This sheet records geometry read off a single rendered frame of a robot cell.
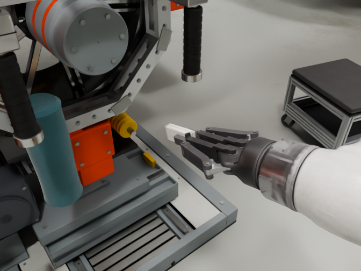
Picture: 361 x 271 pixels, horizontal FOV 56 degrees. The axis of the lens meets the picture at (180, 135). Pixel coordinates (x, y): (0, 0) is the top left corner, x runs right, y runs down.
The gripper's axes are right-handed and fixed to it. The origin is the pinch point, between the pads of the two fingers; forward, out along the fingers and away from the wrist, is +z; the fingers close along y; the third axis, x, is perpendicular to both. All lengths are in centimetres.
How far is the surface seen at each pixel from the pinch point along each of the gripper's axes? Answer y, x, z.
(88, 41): 6.9, -19.0, 11.8
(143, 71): -13.9, -5.1, 28.9
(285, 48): -200, 44, 108
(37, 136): 21.8, -8.0, 7.8
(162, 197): -19, 47, 44
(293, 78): -107, 30, 44
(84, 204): 6, 36, 51
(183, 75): -9.2, -7.8, 7.1
